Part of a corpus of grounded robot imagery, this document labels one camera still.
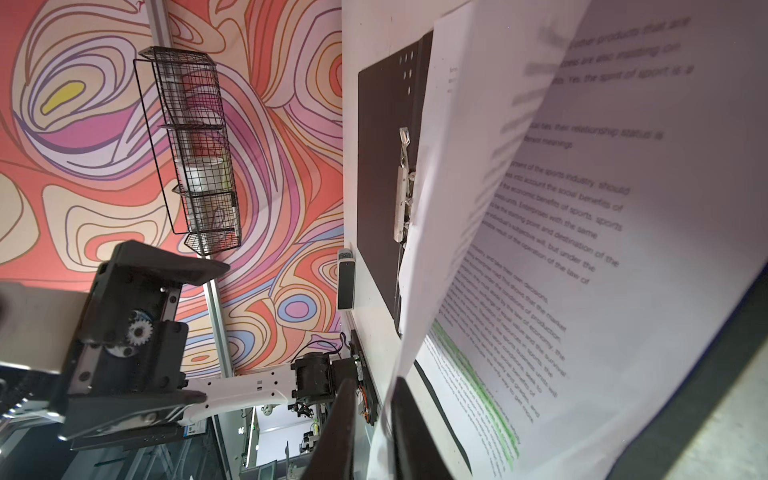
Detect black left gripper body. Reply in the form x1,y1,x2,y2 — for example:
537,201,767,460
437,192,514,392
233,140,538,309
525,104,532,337
56,240,230,441

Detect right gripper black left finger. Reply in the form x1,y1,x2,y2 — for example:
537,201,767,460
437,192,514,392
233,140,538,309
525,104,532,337
301,379,357,480

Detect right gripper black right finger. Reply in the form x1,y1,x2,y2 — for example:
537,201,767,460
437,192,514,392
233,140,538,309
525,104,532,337
390,377,453,480

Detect printed paper sheet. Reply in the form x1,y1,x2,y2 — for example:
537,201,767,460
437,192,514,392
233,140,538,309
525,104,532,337
439,1,767,479
399,3,493,479

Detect black file folder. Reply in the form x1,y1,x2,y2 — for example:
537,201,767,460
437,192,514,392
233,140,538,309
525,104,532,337
357,32,433,325

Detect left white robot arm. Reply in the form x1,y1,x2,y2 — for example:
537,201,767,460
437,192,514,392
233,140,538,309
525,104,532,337
1,241,309,441

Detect metal folder clip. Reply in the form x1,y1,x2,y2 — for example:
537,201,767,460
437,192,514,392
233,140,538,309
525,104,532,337
393,127,415,244

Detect white tape roll in basket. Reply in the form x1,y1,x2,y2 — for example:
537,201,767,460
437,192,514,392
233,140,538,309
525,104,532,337
181,155,233,195

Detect left black wire basket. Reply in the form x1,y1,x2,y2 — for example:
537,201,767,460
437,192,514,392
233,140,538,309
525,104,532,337
133,46,242,256

